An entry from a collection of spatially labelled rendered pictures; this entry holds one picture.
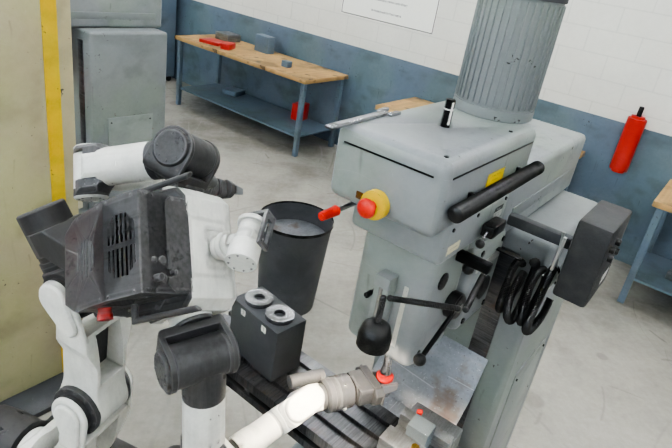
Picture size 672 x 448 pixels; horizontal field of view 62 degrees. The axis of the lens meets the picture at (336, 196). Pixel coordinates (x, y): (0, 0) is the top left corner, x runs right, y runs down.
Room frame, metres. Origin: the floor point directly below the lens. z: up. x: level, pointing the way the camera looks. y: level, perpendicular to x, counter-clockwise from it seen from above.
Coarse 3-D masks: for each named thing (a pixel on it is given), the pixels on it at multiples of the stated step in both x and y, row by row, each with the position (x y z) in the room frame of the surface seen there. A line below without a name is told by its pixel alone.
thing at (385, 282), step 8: (384, 272) 1.10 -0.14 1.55; (392, 272) 1.11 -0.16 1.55; (376, 280) 1.09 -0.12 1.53; (384, 280) 1.08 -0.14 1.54; (392, 280) 1.08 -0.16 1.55; (376, 288) 1.09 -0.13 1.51; (384, 288) 1.08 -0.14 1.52; (392, 288) 1.09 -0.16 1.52; (376, 296) 1.09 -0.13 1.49; (376, 304) 1.09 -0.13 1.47; (384, 312) 1.08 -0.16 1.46
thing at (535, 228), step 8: (512, 216) 1.36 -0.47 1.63; (520, 216) 1.36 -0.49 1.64; (512, 224) 1.35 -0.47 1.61; (520, 224) 1.34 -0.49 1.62; (528, 224) 1.33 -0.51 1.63; (536, 224) 1.33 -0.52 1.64; (528, 232) 1.33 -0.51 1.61; (536, 232) 1.32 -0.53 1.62; (544, 232) 1.31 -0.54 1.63; (552, 232) 1.30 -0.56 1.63; (560, 232) 1.30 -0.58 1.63; (552, 240) 1.29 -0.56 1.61; (568, 240) 1.27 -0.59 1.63; (568, 248) 1.27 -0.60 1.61
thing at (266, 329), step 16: (256, 288) 1.53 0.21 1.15; (240, 304) 1.44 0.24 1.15; (256, 304) 1.43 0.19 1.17; (272, 304) 1.46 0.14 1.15; (240, 320) 1.43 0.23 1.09; (256, 320) 1.38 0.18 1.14; (272, 320) 1.37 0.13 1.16; (288, 320) 1.38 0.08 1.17; (304, 320) 1.41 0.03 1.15; (240, 336) 1.43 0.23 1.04; (256, 336) 1.38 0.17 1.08; (272, 336) 1.33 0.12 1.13; (288, 336) 1.36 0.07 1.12; (240, 352) 1.42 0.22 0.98; (256, 352) 1.37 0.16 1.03; (272, 352) 1.33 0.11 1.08; (288, 352) 1.37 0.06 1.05; (256, 368) 1.37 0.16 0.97; (272, 368) 1.32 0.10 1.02; (288, 368) 1.38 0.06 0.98
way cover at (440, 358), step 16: (432, 352) 1.47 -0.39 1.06; (448, 352) 1.45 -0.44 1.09; (464, 352) 1.44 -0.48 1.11; (400, 368) 1.47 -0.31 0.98; (416, 368) 1.46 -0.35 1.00; (432, 368) 1.44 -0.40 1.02; (448, 368) 1.43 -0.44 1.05; (464, 368) 1.41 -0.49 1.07; (480, 368) 1.39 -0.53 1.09; (400, 384) 1.43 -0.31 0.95; (416, 384) 1.42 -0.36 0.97; (432, 384) 1.41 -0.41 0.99; (448, 384) 1.40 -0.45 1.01; (464, 384) 1.38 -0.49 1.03; (384, 400) 1.39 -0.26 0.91; (400, 400) 1.39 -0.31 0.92; (416, 400) 1.38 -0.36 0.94; (432, 400) 1.37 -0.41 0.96; (448, 400) 1.36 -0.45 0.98; (464, 400) 1.35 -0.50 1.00; (448, 416) 1.33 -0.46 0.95
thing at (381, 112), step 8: (376, 112) 1.18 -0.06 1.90; (384, 112) 1.19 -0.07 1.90; (392, 112) 1.20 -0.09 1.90; (400, 112) 1.22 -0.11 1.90; (344, 120) 1.07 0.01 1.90; (352, 120) 1.08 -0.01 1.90; (360, 120) 1.10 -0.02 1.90; (368, 120) 1.13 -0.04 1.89; (328, 128) 1.02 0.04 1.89; (336, 128) 1.03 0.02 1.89
